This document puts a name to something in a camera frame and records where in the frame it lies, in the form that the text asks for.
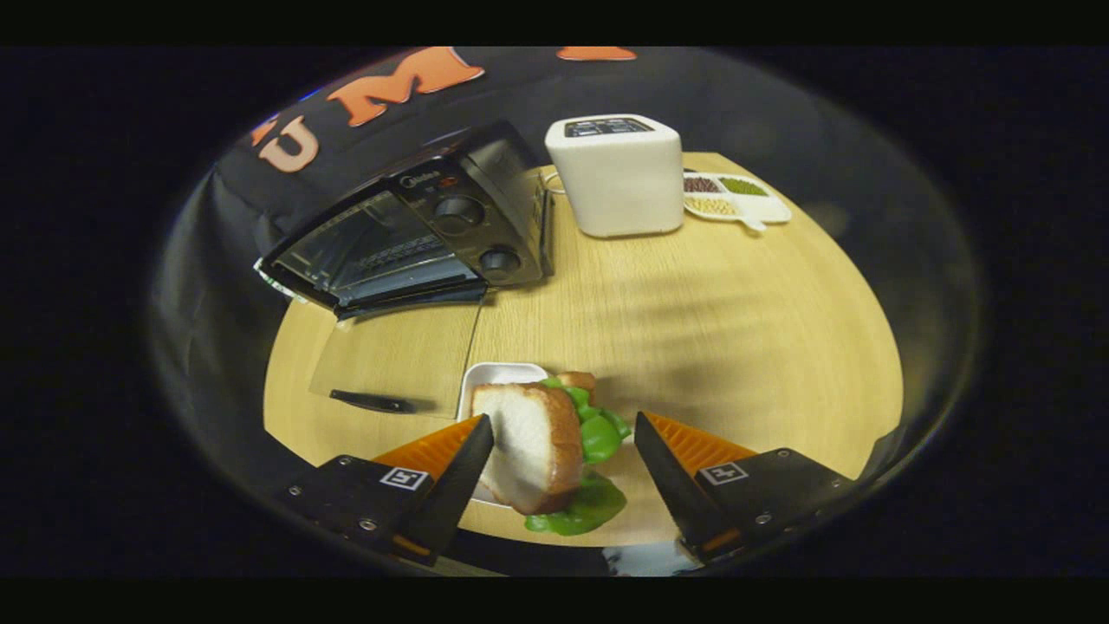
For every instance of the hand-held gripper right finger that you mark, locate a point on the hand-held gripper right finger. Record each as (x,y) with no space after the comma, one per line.
(671,481)

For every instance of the white divided dish with beans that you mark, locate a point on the white divided dish with beans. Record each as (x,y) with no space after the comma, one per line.
(736,206)

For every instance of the black toaster oven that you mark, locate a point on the black toaster oven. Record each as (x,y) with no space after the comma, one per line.
(468,217)

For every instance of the white pop-up toaster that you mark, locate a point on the white pop-up toaster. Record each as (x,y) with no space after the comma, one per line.
(619,191)

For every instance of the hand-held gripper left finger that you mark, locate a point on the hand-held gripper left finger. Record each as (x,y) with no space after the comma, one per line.
(455,485)

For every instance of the lettuce sandwich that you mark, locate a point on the lettuce sandwich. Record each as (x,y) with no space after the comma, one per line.
(528,433)

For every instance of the black backdrop cloth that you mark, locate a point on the black backdrop cloth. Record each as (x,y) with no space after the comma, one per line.
(520,95)

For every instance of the white rectangular tray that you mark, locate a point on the white rectangular tray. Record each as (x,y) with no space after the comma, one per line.
(494,374)

